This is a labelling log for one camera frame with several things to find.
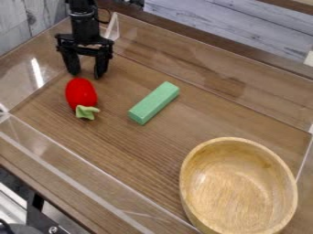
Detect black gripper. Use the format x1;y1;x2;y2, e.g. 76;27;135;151
55;12;114;80

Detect red plush strawberry toy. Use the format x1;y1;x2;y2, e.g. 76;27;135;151
64;78;100;120

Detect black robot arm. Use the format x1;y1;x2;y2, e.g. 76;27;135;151
55;0;114;80

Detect green rectangular block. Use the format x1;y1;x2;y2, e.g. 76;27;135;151
128;81;179;125

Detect clear acrylic tray walls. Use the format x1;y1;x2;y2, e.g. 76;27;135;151
0;16;313;234

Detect wooden bowl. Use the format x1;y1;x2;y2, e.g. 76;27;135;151
179;137;298;234

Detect black table leg bracket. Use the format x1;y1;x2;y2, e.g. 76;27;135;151
25;193;91;234

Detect black cable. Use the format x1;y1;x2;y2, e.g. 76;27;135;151
0;218;16;234

